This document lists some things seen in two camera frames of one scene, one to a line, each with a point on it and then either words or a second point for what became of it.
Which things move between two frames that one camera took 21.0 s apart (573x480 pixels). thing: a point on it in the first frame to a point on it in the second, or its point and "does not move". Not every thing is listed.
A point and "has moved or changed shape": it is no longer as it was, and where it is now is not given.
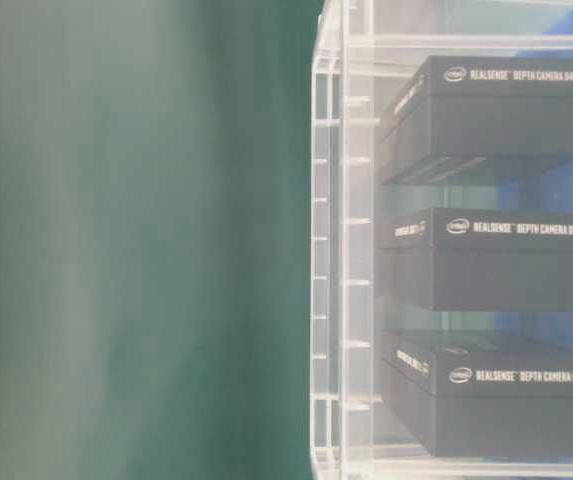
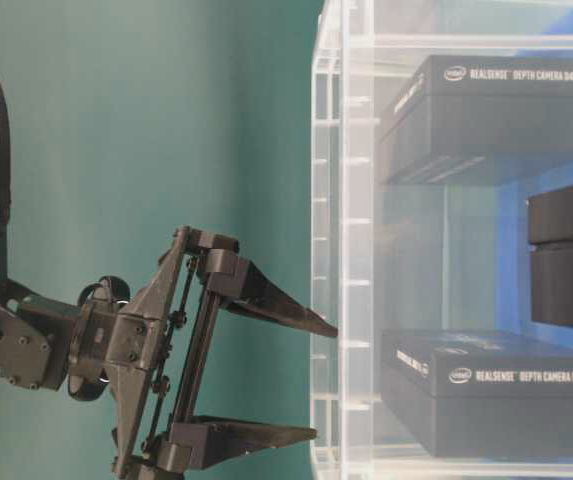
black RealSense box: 463,260 has moved or changed shape
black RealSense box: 463,393 does not move
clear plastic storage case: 458,240 does not move
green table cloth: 139,239 does not move
